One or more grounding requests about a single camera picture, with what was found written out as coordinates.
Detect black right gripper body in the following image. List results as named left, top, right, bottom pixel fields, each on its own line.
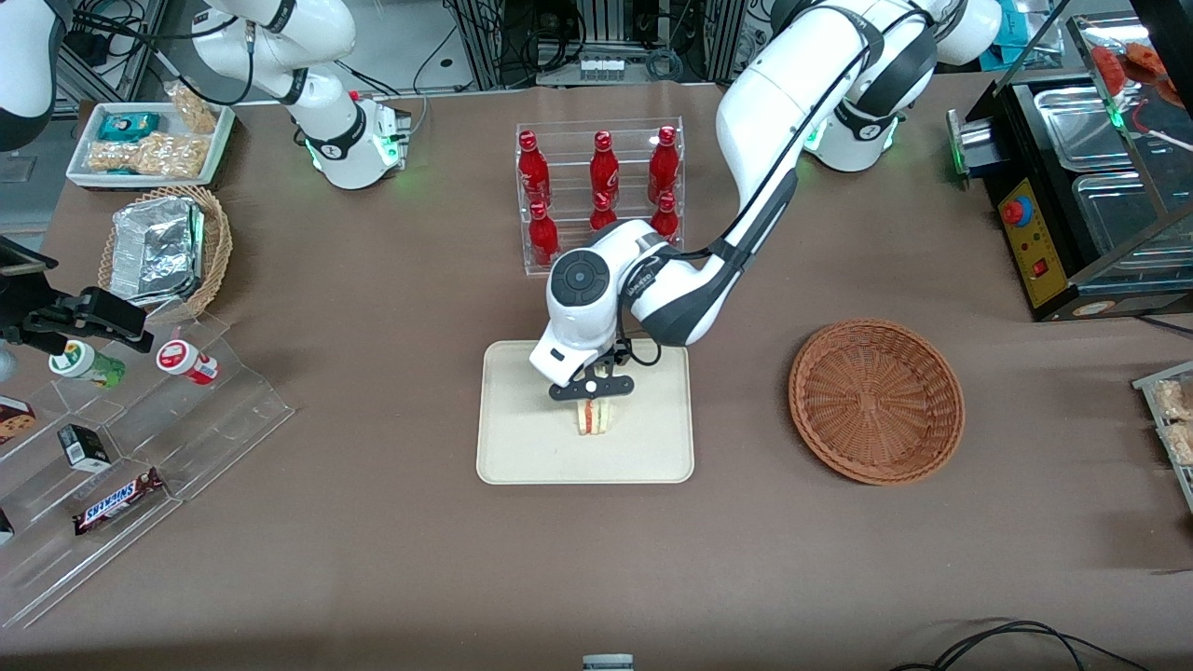
left=0, top=237, right=85, bottom=351

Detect triangular sandwich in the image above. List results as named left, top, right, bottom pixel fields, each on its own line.
left=574, top=395, right=617, bottom=437

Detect cream plastic tray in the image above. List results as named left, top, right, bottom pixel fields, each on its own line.
left=476, top=338, right=695, bottom=486

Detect light tan wicker basket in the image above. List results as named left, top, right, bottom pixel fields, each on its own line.
left=97, top=185, right=234, bottom=325

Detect white rectangular snack tray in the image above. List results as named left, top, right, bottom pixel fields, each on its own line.
left=65, top=101, right=238, bottom=191

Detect brown wicker basket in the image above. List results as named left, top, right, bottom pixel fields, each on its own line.
left=788, top=319, right=966, bottom=486

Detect white tray with metal rim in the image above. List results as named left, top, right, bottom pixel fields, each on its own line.
left=1131, top=362, right=1193, bottom=514

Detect green white drink bottle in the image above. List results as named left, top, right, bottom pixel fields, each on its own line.
left=48, top=340, right=127, bottom=390

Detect red white drink bottle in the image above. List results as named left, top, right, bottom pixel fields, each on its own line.
left=155, top=339, right=221, bottom=387

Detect small black carton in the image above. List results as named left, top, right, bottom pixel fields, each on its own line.
left=57, top=424, right=112, bottom=472

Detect chocolate cookie box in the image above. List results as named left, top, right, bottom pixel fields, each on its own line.
left=0, top=396, right=38, bottom=447

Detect clear acrylic stepped display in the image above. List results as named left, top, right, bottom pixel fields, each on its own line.
left=0, top=312, right=297, bottom=631

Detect large clear peanut bag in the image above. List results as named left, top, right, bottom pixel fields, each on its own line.
left=88, top=132, right=209, bottom=179

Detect Snickers chocolate bar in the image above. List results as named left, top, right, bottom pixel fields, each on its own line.
left=73, top=467, right=167, bottom=537

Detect clear acrylic bottle rack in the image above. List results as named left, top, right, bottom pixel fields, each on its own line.
left=515, top=117, right=684, bottom=277

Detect teal snack packet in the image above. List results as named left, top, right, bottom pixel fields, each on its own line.
left=98, top=112, right=162, bottom=144

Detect small clear peanut bag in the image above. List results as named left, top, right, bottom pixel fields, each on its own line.
left=165, top=81, right=221, bottom=135

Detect black food warmer appliance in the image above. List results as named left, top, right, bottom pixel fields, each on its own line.
left=945, top=9, right=1193, bottom=323

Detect teal cardboard box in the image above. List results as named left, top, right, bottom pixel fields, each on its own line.
left=995, top=0, right=1063, bottom=49

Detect black floor cable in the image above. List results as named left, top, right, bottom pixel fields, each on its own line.
left=890, top=619, right=1153, bottom=671

